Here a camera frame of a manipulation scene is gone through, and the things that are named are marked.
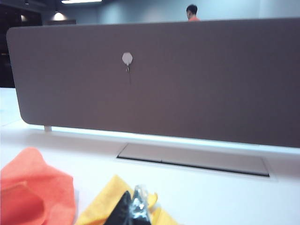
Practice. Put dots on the grey desk divider panel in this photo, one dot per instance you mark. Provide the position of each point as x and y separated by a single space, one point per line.
187 82

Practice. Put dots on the grey background partition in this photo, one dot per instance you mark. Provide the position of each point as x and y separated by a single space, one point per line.
61 22

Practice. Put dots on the round pendant ceiling lamp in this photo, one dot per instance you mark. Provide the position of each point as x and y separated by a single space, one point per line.
59 17

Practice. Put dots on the white divider support foot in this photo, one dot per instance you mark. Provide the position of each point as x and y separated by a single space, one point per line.
47 129

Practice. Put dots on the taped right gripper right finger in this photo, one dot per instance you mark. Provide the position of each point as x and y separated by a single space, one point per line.
140 208

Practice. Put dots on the long ceiling light strip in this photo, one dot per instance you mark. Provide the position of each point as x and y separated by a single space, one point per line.
82 1

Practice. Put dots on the grey hexagonal wall hook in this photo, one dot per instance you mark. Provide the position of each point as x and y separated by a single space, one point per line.
127 57

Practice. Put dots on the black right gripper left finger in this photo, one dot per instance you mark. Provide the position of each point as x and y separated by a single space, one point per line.
122 213

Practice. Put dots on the person in orange shirt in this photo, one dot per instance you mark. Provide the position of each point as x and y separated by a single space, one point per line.
193 14

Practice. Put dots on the yellow microfibre rag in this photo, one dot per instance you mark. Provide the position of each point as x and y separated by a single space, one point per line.
105 197

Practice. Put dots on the orange microfibre rag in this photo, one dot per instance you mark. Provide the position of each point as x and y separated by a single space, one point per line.
35 187

